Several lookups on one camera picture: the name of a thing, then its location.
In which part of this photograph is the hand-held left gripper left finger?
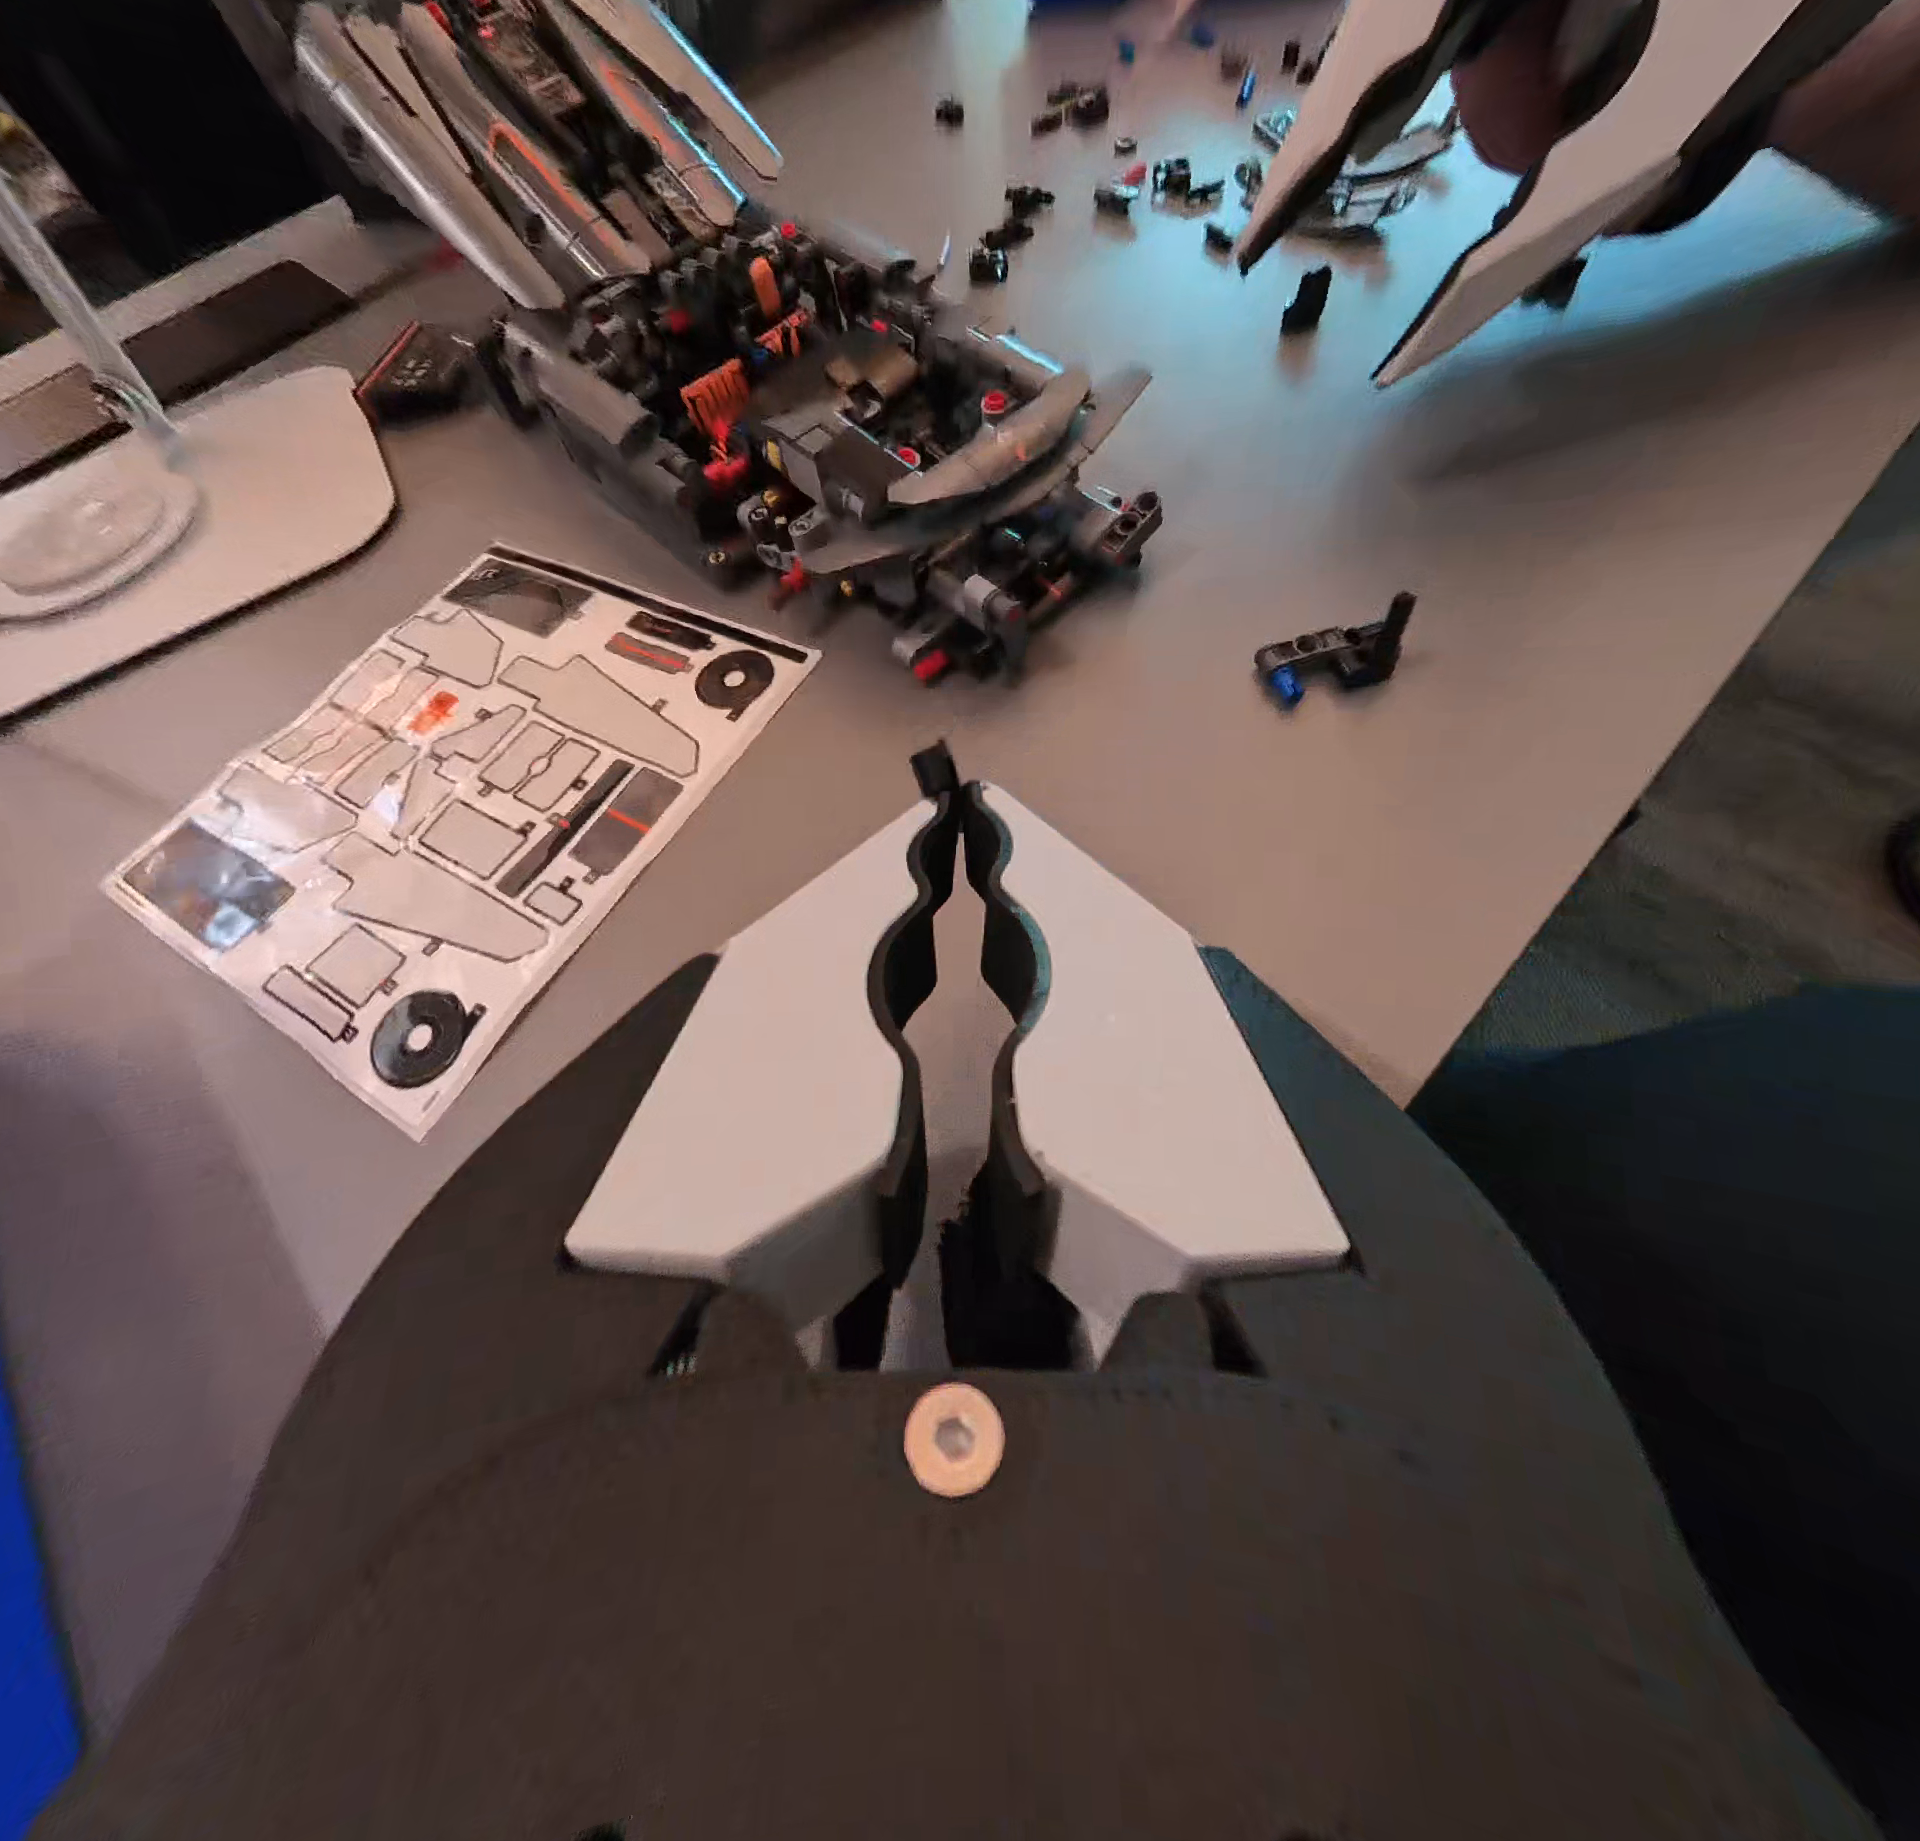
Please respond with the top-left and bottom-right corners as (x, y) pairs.
(564, 797), (962, 1371)

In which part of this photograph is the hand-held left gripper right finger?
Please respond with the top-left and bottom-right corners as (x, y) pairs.
(965, 781), (1352, 1371)

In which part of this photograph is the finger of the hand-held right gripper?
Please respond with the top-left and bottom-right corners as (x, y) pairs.
(1372, 0), (1877, 388)
(1236, 0), (1600, 278)

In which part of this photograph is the person's right forearm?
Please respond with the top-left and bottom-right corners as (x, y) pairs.
(1770, 10), (1920, 221)

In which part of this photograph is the scatter of small lego pieces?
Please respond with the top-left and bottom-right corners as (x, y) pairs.
(929, 2), (1464, 342)

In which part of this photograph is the lego sticker sheet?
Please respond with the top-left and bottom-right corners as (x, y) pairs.
(101, 542), (823, 1142)

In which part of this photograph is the black lego beam subassembly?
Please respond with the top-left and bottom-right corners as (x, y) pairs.
(1253, 589), (1421, 705)

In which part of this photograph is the grey lego car model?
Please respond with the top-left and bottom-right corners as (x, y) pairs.
(296, 0), (1168, 690)

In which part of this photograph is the white flat stand base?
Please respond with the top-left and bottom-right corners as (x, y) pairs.
(0, 365), (400, 721)

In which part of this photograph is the black flat device red stripe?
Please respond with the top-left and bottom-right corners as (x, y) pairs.
(349, 316), (491, 424)

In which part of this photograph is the blue plastic panel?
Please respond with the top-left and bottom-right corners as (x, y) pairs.
(0, 1329), (82, 1805)

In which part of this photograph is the dark flat board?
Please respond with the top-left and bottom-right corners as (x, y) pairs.
(0, 258), (360, 486)

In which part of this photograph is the black monitor screen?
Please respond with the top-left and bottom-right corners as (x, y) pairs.
(0, 0), (339, 358)

